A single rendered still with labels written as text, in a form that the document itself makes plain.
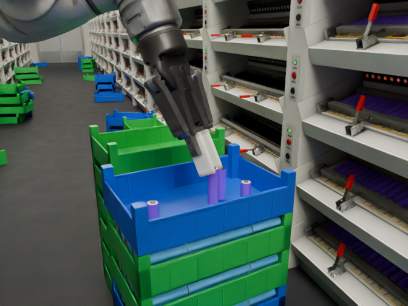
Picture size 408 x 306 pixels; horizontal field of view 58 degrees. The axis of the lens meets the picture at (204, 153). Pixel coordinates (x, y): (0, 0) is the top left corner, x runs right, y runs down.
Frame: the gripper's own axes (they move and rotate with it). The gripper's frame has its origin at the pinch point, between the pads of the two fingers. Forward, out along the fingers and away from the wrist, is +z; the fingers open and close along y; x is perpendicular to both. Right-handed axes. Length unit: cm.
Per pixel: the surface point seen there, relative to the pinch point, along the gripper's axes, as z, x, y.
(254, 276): 25.1, -2.8, -4.5
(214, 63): -27, -45, -94
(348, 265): 45, 0, -43
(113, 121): -27, -157, -132
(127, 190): 2.3, -20.3, 0.4
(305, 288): 52, -14, -43
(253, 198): 10.4, 3.5, -3.7
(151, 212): 5.2, -6.0, 10.2
